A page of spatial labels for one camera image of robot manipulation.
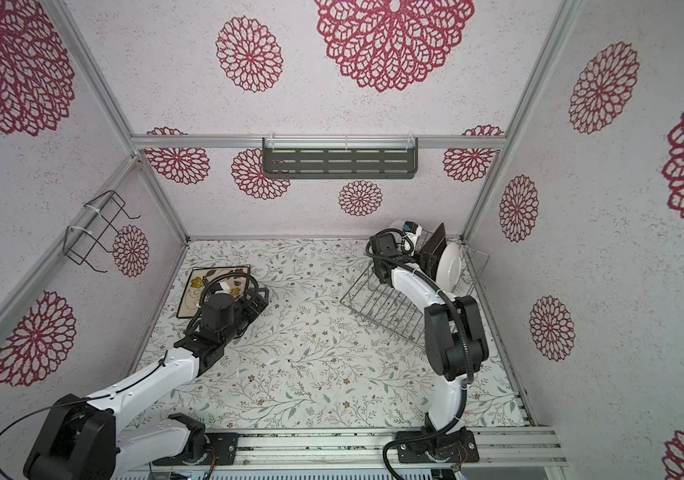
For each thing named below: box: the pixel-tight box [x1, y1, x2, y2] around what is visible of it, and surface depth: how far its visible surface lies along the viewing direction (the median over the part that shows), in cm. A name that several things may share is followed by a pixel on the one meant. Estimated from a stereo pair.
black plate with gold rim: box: [420, 223, 447, 282], surface depth 95 cm
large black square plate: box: [176, 265, 251, 318], surface depth 102 cm
